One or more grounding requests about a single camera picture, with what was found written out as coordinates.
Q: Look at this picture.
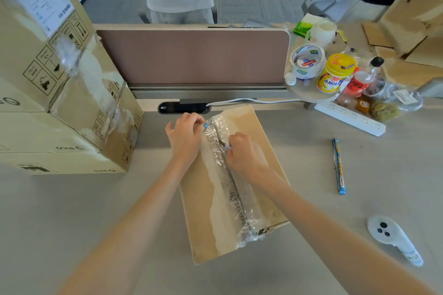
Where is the person's left hand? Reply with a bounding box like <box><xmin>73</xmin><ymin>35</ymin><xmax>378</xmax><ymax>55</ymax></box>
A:
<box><xmin>165</xmin><ymin>112</ymin><xmax>208</xmax><ymax>167</ymax></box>

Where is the person's right hand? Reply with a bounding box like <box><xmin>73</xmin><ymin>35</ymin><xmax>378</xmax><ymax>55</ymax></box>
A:
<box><xmin>225</xmin><ymin>131</ymin><xmax>272</xmax><ymax>188</ymax></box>

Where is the person's right forearm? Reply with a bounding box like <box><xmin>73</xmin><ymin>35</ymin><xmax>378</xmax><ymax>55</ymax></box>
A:
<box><xmin>256</xmin><ymin>166</ymin><xmax>437</xmax><ymax>295</ymax></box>

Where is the person's left forearm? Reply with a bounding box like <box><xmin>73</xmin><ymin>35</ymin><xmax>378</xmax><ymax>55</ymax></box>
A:
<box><xmin>57</xmin><ymin>157</ymin><xmax>198</xmax><ymax>295</ymax></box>

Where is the flat cardboard piece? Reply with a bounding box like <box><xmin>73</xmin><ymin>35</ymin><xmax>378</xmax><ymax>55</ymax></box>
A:
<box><xmin>361</xmin><ymin>21</ymin><xmax>395</xmax><ymax>48</ymax></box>

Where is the black desk power socket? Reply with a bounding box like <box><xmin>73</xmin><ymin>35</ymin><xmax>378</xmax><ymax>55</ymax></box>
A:
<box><xmin>157</xmin><ymin>101</ymin><xmax>212</xmax><ymax>115</ymax></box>

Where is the mauve desk divider panel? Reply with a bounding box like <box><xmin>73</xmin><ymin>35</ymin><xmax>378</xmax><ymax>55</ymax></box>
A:
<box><xmin>95</xmin><ymin>27</ymin><xmax>291</xmax><ymax>100</ymax></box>
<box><xmin>415</xmin><ymin>77</ymin><xmax>443</xmax><ymax>98</ymax></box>

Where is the round beige shelf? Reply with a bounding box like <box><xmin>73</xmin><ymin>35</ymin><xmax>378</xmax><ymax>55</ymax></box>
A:
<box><xmin>284</xmin><ymin>70</ymin><xmax>341</xmax><ymax>111</ymax></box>

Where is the blue yellow candy stick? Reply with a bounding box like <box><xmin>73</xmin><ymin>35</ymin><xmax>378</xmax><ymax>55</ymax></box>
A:
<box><xmin>332</xmin><ymin>138</ymin><xmax>347</xmax><ymax>196</ymax></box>

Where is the white tape roll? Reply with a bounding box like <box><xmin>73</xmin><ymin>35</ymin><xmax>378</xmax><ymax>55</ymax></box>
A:
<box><xmin>290</xmin><ymin>44</ymin><xmax>327</xmax><ymax>80</ymax></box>

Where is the white power strip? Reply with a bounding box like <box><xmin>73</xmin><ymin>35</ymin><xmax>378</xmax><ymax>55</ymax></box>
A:
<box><xmin>314</xmin><ymin>101</ymin><xmax>387</xmax><ymax>137</ymax></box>

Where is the yellow lid jar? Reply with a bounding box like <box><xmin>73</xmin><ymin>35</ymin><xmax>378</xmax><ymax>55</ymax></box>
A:
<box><xmin>316</xmin><ymin>53</ymin><xmax>358</xmax><ymax>94</ymax></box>

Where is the small white printed bottle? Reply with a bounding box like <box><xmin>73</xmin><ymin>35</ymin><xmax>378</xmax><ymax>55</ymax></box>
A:
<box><xmin>333</xmin><ymin>75</ymin><xmax>353</xmax><ymax>102</ymax></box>

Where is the red label soda bottle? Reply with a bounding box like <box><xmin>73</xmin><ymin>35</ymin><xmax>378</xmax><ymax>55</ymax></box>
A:
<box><xmin>344</xmin><ymin>57</ymin><xmax>385</xmax><ymax>98</ymax></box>

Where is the green tissue pack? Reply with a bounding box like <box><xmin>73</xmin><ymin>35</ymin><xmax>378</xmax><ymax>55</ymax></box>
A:
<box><xmin>293</xmin><ymin>13</ymin><xmax>324</xmax><ymax>38</ymax></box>

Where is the clear bag of snacks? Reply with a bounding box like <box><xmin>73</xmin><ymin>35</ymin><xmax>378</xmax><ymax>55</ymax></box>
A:
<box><xmin>370</xmin><ymin>83</ymin><xmax>424</xmax><ymax>123</ymax></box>

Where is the white plastic tub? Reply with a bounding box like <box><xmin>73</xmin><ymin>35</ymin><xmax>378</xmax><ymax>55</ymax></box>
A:
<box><xmin>306</xmin><ymin>21</ymin><xmax>337</xmax><ymax>49</ymax></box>

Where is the clear plastic cup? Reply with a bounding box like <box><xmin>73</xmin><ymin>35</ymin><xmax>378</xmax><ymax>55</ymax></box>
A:
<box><xmin>366</xmin><ymin>77</ymin><xmax>390</xmax><ymax>98</ymax></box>

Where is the white handheld controller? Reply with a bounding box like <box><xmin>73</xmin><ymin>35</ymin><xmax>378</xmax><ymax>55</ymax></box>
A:
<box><xmin>366</xmin><ymin>215</ymin><xmax>425</xmax><ymax>268</ymax></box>

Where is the white desk cable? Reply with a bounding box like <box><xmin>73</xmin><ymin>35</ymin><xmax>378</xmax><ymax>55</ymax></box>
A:
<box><xmin>206</xmin><ymin>97</ymin><xmax>302</xmax><ymax>107</ymax></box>

